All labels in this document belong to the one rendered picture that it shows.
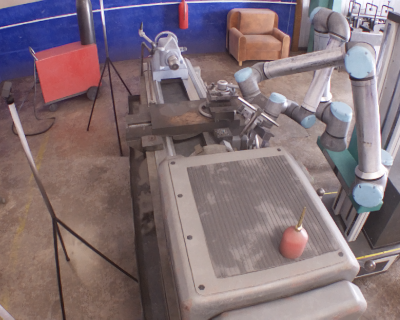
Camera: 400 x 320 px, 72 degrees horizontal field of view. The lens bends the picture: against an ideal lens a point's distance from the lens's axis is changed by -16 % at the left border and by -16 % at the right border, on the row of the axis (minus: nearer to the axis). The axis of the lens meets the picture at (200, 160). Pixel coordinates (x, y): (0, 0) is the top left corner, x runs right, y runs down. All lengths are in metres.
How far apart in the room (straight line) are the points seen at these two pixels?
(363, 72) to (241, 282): 0.89
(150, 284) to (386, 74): 1.77
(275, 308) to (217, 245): 0.22
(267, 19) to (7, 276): 5.28
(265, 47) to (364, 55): 4.33
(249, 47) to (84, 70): 2.67
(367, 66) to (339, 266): 0.75
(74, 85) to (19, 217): 2.16
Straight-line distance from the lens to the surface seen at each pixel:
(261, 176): 1.03
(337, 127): 2.01
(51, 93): 4.52
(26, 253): 2.79
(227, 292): 0.76
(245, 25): 5.71
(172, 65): 2.48
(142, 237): 2.06
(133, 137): 2.06
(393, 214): 2.12
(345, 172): 1.94
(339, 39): 1.74
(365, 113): 1.36
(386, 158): 1.68
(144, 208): 2.23
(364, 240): 2.39
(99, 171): 3.26
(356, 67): 1.29
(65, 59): 4.39
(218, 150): 1.33
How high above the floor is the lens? 2.01
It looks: 38 degrees down
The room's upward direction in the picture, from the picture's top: straight up
